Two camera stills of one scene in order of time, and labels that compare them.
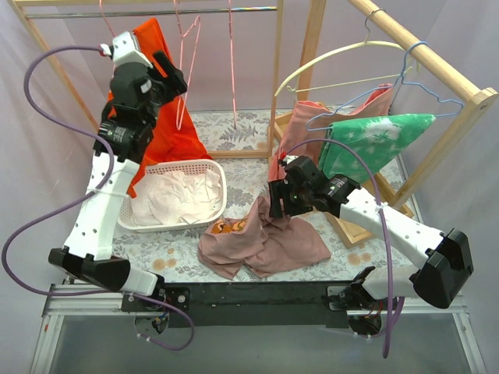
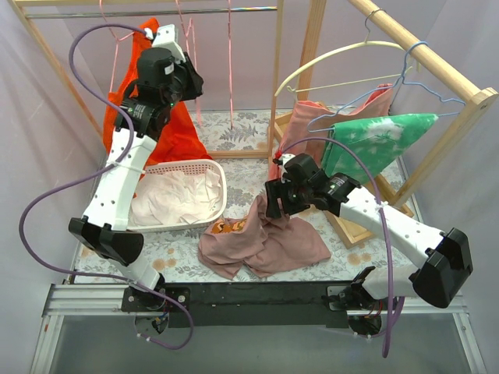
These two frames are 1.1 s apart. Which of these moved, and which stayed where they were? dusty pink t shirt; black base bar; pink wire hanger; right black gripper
Moved: pink wire hanger
Stayed: right black gripper; dusty pink t shirt; black base bar
